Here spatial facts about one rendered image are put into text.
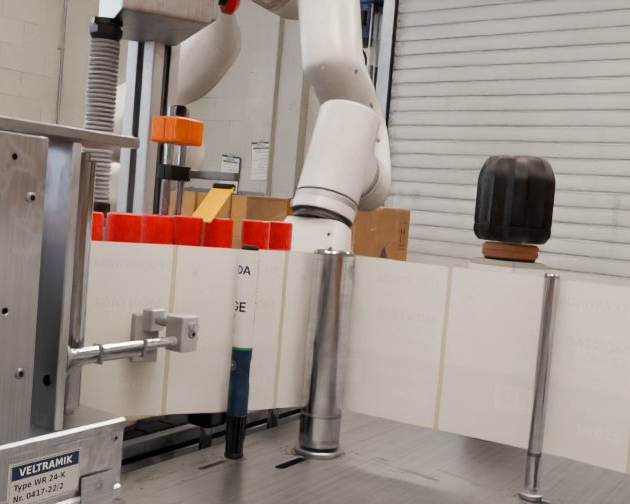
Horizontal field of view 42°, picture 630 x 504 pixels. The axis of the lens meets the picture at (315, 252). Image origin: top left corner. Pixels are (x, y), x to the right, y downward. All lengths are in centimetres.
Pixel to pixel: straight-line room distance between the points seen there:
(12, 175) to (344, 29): 73
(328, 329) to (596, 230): 464
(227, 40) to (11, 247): 97
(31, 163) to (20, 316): 9
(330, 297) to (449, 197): 505
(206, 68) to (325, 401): 84
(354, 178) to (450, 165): 472
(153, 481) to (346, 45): 69
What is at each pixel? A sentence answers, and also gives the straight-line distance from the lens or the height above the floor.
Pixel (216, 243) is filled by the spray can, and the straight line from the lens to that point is 91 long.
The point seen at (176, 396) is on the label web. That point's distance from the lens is 73.
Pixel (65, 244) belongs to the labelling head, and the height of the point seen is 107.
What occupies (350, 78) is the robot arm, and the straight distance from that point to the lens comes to 118.
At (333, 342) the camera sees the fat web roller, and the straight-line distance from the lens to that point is 75.
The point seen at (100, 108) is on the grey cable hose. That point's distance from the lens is 91.
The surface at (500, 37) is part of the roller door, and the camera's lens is 577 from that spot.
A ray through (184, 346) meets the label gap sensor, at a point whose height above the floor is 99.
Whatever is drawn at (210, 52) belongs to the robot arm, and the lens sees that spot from 146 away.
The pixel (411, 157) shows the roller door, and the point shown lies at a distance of 595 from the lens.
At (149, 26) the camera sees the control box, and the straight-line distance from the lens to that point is 94.
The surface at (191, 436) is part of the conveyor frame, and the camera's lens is 85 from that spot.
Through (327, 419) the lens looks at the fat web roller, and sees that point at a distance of 76.
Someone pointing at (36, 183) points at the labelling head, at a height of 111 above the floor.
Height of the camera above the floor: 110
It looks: 3 degrees down
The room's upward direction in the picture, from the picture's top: 5 degrees clockwise
